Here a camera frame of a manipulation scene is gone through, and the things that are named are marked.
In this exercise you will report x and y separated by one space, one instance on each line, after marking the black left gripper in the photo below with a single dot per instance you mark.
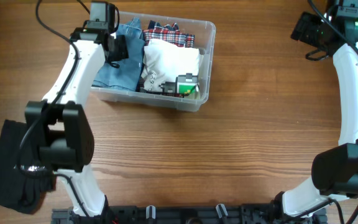
124 53

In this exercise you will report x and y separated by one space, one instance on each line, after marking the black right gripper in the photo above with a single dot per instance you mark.
305 28

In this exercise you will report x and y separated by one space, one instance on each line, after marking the blue denim jeans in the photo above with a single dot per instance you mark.
126 73

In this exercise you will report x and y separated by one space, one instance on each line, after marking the white printed t-shirt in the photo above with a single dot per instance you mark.
169 68

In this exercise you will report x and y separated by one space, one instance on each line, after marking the red navy plaid shirt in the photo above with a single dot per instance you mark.
171 34

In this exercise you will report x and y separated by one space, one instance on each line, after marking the black garment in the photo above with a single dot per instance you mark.
18 192

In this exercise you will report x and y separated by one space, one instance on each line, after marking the cream cloth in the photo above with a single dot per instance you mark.
195 95

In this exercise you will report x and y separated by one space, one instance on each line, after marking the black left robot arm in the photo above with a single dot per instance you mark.
57 128

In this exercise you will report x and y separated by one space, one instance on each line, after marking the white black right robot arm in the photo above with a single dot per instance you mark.
334 173

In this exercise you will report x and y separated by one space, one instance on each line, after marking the clear plastic storage bin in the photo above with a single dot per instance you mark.
204 32

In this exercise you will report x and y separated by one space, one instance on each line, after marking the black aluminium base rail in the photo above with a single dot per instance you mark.
244 214

